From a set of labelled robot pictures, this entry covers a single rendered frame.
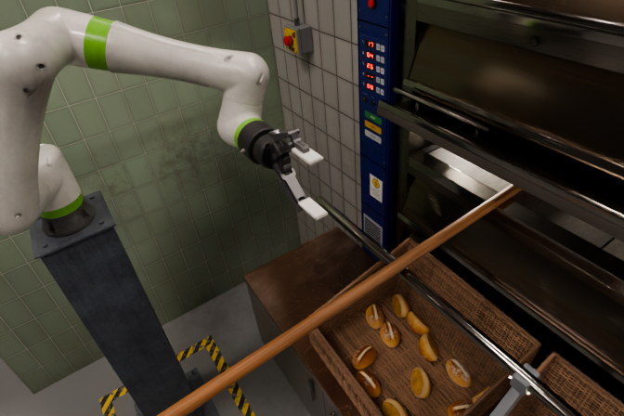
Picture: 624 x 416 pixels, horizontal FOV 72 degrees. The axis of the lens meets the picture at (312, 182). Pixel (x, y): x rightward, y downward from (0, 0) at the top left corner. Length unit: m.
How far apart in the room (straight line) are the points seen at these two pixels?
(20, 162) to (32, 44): 0.28
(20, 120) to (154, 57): 0.30
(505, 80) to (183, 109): 1.35
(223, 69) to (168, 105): 0.96
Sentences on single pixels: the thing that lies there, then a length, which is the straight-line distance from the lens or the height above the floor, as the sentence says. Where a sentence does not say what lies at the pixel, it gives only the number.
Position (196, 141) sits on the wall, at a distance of 2.07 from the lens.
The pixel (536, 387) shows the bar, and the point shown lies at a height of 1.17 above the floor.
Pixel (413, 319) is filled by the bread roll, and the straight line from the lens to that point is 1.66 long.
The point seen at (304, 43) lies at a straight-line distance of 1.75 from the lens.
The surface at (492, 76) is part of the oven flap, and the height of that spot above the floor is 1.54.
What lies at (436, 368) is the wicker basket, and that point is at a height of 0.59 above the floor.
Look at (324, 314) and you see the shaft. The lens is 0.98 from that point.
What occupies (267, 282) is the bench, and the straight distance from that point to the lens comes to 1.90.
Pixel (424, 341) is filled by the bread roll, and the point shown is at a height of 0.65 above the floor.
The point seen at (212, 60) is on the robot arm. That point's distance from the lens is 1.04.
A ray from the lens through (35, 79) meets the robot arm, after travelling 0.99.
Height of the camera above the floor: 1.99
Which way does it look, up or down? 36 degrees down
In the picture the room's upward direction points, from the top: 6 degrees counter-clockwise
